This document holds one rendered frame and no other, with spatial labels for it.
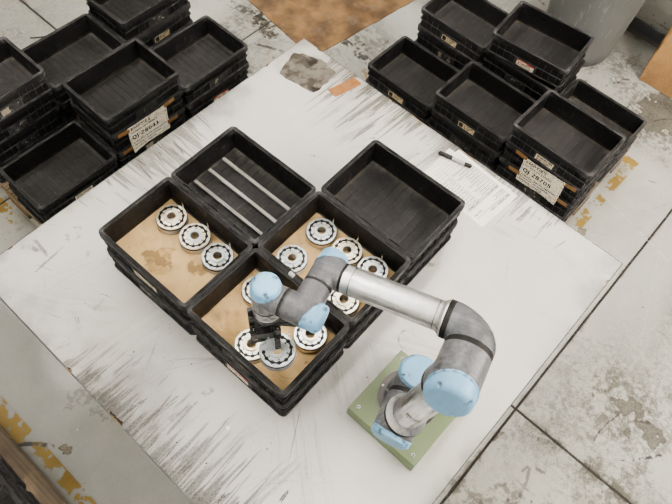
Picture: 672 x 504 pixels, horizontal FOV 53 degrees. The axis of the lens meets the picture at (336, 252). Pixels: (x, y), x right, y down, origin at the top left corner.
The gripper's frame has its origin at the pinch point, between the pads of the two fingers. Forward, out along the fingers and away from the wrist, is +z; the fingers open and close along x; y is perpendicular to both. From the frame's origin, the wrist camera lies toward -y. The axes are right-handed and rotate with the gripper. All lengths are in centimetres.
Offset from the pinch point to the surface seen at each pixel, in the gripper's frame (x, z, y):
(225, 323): -14.6, 16.2, 14.4
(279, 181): -66, 16, -10
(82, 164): -128, 71, 72
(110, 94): -147, 49, 54
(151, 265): -39, 16, 36
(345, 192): -58, 17, -32
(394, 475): 36, 30, -30
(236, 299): -22.3, 16.2, 10.2
